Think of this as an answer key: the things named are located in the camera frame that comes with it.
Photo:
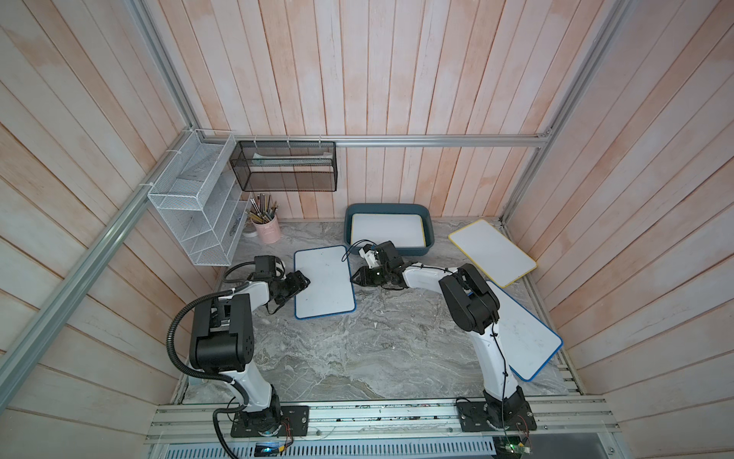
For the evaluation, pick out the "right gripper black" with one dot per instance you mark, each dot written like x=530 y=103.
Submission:
x=363 y=274

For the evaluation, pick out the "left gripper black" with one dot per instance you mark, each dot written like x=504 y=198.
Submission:
x=297 y=284

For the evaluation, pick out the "blue whiteboard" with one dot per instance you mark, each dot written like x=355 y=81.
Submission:
x=331 y=291
x=529 y=344

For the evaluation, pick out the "yellow whiteboard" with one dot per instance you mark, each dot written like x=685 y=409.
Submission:
x=404 y=230
x=492 y=253

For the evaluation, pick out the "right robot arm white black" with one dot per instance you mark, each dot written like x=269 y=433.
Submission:
x=473 y=307

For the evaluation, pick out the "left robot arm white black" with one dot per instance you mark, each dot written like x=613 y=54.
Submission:
x=222 y=337

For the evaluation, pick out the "teal plastic storage box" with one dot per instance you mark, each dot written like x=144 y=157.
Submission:
x=389 y=208

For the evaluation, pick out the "pink pencil cup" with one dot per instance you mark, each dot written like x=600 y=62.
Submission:
x=263 y=215

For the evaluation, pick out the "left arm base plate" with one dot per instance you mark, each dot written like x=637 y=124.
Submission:
x=290 y=420

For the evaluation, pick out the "black mesh wall basket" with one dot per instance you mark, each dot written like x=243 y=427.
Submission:
x=285 y=166

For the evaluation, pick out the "white wire mesh shelf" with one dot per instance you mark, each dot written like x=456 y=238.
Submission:
x=198 y=197

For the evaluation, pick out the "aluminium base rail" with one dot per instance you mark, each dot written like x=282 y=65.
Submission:
x=189 y=424

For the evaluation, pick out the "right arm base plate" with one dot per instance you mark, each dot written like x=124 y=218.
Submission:
x=483 y=416

